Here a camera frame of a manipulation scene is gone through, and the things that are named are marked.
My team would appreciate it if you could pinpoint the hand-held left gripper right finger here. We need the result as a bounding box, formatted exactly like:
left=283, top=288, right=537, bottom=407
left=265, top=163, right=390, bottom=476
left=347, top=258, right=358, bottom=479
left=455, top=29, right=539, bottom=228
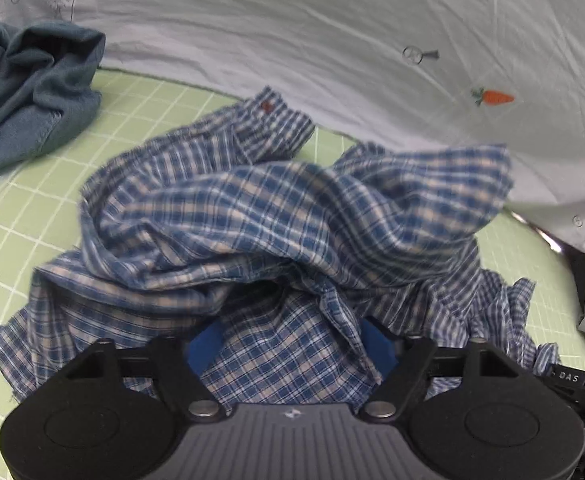
left=360, top=318, right=521, bottom=421

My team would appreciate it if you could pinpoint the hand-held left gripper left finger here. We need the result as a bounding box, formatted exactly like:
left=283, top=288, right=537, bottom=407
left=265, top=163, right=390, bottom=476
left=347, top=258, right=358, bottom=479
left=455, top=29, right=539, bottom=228
left=65, top=322, right=224, bottom=419

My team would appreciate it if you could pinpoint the blue plaid shirt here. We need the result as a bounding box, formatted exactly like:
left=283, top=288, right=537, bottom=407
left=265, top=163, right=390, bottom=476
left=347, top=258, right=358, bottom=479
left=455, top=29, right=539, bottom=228
left=0, top=86, right=561, bottom=406

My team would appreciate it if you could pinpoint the green grid mat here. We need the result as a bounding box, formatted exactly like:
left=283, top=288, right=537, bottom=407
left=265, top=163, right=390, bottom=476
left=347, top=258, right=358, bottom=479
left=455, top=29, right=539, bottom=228
left=0, top=67, right=585, bottom=480

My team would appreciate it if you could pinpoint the blue denim garment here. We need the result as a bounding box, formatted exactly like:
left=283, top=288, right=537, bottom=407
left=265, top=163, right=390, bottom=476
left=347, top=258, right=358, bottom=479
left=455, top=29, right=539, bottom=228
left=0, top=20, right=106, bottom=184

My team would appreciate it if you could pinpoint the white printed bed sheet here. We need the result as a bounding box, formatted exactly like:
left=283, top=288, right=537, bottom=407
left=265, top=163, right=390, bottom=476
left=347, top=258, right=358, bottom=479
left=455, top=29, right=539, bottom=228
left=0, top=0, right=585, bottom=254

